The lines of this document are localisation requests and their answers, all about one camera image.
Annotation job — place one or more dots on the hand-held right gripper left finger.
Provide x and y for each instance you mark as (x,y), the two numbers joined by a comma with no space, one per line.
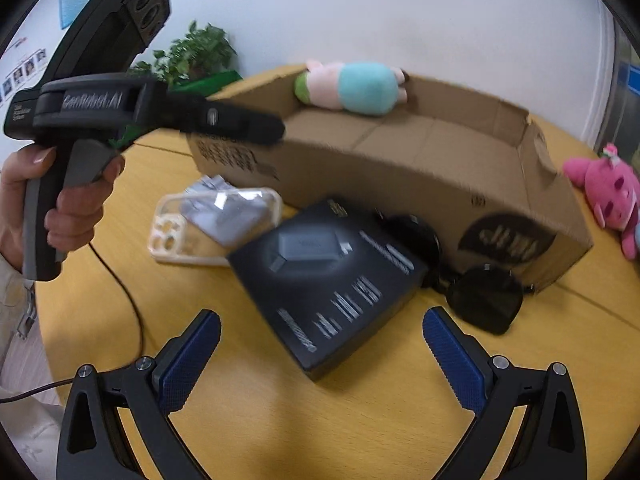
(192,355)

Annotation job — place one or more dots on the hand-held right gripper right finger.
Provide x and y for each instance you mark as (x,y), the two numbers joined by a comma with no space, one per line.
(450,345)

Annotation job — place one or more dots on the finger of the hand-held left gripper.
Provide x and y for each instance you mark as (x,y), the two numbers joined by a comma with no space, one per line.
(225,120)

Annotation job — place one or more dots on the wooden desktop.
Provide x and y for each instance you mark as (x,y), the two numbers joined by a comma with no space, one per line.
(300,425)

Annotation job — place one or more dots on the person's left hand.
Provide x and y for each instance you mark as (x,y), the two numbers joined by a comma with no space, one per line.
(80,205)

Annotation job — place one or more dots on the black sunglasses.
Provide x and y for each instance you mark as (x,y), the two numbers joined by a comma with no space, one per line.
(482,300)

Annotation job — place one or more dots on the green potted plant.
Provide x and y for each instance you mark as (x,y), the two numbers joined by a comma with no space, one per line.
(192,50)

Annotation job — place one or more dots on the grey plastic packet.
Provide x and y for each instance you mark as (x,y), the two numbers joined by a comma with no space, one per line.
(220,215)

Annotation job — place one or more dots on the clear phone case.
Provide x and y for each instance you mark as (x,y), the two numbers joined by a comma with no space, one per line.
(167,240)

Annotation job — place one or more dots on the black product box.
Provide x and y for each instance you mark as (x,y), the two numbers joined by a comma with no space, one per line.
(325,280)

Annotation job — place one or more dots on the pink and teal plush toy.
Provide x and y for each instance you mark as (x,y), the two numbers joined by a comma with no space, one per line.
(365,87)

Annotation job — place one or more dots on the brown cardboard box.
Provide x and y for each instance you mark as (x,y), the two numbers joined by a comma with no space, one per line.
(400,170)

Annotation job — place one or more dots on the magenta plush toy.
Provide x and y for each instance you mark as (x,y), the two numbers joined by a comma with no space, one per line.
(607,185)

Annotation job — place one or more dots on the wall photo notices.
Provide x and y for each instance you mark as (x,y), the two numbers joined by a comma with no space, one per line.
(25,67)

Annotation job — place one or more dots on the glass door with metal frame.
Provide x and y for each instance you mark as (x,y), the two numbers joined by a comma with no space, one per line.
(625,90)

